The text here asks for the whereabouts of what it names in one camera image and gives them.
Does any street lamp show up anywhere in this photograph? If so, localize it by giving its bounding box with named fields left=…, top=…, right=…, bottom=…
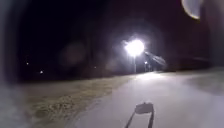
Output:
left=123, top=38, right=146, bottom=74

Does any grey paved path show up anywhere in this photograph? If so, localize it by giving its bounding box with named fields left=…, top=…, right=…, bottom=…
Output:
left=68, top=70, right=224, bottom=128

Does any robot's own part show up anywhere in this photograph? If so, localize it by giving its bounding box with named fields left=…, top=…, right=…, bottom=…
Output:
left=125, top=102, right=155, bottom=128

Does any grass verge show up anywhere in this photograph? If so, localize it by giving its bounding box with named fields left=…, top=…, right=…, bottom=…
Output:
left=13, top=74, right=137, bottom=128
left=185, top=68, right=224, bottom=98

